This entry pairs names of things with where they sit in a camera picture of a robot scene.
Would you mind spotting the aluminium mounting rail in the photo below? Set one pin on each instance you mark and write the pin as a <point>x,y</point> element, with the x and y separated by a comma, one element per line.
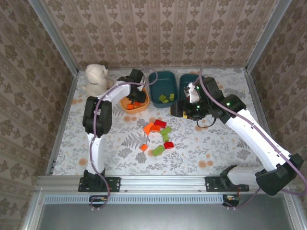
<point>163,183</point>

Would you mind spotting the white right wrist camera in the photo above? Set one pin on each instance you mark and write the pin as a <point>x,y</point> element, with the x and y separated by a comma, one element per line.
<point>193,94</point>

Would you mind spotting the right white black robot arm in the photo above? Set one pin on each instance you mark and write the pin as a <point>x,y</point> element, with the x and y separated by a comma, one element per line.
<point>254,136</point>

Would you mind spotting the aluminium table side rail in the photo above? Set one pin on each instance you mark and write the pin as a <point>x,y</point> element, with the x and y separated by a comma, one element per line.
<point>260,107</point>
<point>62,119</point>

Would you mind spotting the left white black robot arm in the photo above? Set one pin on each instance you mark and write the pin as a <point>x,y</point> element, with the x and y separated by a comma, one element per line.
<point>96,153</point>

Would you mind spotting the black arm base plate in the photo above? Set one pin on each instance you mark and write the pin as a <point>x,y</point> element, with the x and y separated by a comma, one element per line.
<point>212,184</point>
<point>115,184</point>

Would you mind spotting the teal plastic container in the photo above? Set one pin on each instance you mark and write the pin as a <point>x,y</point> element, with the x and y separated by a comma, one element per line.
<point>160,81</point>
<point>184,81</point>

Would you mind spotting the orange plastic container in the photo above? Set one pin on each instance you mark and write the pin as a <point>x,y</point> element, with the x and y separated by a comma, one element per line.
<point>136,110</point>

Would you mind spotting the aluminium table end rail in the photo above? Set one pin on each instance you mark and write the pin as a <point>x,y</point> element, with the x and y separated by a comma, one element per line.
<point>192,67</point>

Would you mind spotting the floral patterned table cover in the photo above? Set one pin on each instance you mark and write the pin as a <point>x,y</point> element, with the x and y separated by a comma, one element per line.
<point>115,165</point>

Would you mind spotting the orange curved lego piece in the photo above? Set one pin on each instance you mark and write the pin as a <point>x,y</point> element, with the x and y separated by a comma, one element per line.
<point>147,129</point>

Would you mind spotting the white plush toy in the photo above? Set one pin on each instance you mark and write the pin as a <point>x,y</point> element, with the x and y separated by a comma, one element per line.
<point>96,79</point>

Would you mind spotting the grey metal panel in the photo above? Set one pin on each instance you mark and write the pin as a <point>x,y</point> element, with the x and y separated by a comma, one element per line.
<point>156,218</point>

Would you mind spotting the aluminium frame post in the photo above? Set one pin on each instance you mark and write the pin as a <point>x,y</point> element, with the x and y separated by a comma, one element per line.
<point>54,36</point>
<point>266,36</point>

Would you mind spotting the black connector board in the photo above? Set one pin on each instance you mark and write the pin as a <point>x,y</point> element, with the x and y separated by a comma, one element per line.
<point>231,198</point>
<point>98,199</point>

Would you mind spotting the red lego brick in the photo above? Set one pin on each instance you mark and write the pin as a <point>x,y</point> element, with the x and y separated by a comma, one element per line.
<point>168,145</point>
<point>160,123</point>

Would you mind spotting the long green lego brick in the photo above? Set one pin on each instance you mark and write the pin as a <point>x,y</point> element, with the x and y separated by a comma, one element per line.
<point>158,150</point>

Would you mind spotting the small green lego brick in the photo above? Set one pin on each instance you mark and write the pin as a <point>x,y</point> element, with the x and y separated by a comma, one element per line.
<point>165,101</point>
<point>165,138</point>
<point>172,96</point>
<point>162,97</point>

